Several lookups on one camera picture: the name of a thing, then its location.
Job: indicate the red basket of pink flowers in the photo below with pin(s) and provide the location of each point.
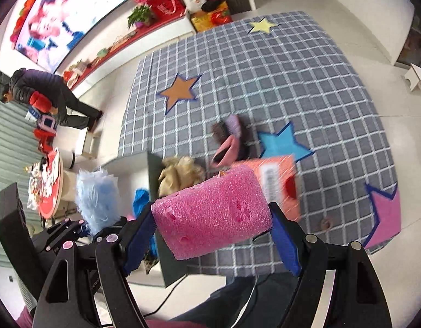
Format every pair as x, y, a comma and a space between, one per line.
162, 1

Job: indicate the grey checked star tablecloth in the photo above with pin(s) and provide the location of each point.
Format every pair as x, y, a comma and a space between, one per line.
282, 85

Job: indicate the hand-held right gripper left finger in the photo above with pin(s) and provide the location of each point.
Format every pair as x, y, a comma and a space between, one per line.
138, 239

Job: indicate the wall television screen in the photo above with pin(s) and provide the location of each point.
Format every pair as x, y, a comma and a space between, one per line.
67, 17

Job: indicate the person's maroon jacket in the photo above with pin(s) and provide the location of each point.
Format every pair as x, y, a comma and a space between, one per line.
169, 324

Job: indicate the white box with grey inside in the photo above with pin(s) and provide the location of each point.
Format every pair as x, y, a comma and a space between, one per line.
173, 266

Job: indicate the round red table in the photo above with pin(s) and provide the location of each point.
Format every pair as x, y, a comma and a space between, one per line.
48, 184

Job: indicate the beige crumpled cloth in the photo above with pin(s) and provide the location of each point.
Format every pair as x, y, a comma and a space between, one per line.
179, 177

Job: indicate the white step stool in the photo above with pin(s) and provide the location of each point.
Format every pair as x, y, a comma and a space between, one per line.
89, 143
417, 80

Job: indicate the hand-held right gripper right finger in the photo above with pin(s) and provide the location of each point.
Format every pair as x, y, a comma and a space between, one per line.
285, 242

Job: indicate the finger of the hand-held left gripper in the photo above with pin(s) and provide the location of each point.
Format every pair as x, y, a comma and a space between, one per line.
110, 227
65, 230

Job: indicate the person's dark pants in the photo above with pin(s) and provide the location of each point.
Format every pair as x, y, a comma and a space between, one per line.
231, 300

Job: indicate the red topped white cabinet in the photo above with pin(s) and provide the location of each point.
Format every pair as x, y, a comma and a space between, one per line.
128, 39

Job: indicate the potted green plant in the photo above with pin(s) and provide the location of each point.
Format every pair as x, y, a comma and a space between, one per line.
140, 15

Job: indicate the pink sponge block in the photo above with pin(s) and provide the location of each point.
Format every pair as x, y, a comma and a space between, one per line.
210, 211

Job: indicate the yellow red gift box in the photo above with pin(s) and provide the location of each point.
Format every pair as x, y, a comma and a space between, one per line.
210, 18

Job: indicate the pink knit cloth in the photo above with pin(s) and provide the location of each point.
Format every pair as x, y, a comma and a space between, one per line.
226, 153

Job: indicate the blue plastic bag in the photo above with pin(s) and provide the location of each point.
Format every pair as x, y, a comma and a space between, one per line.
142, 201

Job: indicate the red patterned carton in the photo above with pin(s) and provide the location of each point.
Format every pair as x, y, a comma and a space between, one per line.
278, 184

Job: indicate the leopard print cloth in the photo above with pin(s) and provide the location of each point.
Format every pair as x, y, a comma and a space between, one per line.
149, 263

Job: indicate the pink plastic stool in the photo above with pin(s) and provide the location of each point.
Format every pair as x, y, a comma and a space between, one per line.
46, 123

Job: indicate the light blue fluffy duster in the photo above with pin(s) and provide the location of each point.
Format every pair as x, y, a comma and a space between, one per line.
94, 198

